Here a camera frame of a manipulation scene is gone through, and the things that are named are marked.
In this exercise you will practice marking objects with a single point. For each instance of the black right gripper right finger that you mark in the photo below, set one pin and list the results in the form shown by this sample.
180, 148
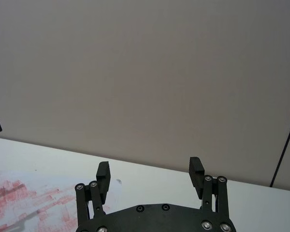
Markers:
195, 176

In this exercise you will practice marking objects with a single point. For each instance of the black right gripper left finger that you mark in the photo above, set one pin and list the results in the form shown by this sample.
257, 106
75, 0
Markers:
104, 176

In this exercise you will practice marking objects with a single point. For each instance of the white table cover, red marks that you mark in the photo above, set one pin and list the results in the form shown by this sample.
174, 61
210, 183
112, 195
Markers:
38, 166

